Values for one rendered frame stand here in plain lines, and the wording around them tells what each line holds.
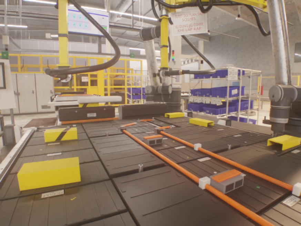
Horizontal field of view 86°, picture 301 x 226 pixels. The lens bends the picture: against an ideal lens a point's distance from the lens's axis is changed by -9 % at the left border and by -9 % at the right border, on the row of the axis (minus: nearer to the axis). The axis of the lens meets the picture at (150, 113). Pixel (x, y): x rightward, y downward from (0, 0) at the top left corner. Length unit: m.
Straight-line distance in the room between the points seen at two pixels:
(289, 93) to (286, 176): 0.70
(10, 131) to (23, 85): 8.61
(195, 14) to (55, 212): 1.77
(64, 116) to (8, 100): 2.23
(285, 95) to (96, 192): 1.09
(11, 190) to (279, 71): 1.49
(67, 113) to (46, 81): 8.53
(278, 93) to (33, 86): 9.67
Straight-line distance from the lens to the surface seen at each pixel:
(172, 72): 1.63
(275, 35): 1.45
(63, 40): 1.32
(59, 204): 0.46
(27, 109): 10.07
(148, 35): 2.34
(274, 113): 1.23
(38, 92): 9.94
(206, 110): 3.74
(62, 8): 1.38
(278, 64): 1.44
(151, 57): 2.39
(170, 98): 2.42
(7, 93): 3.56
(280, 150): 0.87
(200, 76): 4.07
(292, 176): 0.64
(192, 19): 1.84
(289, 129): 1.60
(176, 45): 5.27
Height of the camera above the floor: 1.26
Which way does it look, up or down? 8 degrees down
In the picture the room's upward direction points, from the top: straight up
